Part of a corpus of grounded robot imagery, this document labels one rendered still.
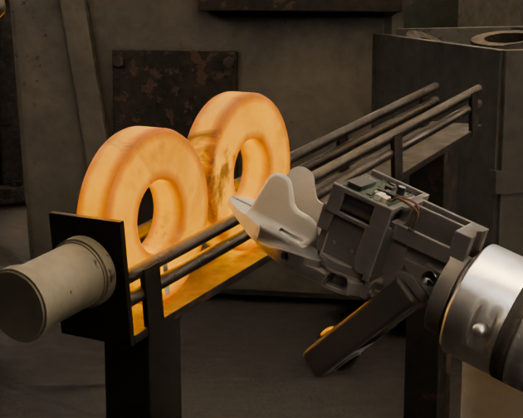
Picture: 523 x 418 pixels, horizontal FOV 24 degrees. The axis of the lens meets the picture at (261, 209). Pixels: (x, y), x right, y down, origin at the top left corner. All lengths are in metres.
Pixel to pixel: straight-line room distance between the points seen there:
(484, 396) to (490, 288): 0.41
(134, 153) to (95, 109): 2.27
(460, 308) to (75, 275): 0.30
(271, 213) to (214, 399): 1.68
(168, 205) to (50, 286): 0.19
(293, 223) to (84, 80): 2.36
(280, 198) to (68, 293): 0.18
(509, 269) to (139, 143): 0.33
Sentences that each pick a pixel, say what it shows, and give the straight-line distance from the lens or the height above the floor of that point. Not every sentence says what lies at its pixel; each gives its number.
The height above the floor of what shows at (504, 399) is 0.49.
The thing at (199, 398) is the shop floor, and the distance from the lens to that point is 2.63.
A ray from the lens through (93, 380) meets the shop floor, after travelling 2.76.
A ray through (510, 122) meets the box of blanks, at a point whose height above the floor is 0.59.
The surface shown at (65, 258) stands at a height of 0.69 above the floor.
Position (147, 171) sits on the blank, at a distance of 1.03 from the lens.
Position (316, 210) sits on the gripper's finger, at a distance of 0.99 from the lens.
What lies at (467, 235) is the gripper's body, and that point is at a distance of 0.90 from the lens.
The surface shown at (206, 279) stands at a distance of 1.12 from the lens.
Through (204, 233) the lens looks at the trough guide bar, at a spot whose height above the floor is 0.68.
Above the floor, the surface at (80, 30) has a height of 0.74.
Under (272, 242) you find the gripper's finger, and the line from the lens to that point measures 0.95.
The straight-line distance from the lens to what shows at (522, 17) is 4.86.
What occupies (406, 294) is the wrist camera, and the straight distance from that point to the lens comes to 0.92.
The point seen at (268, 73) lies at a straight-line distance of 3.19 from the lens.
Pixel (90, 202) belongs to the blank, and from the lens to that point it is 1.00.
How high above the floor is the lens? 0.92
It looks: 12 degrees down
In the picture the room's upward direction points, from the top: straight up
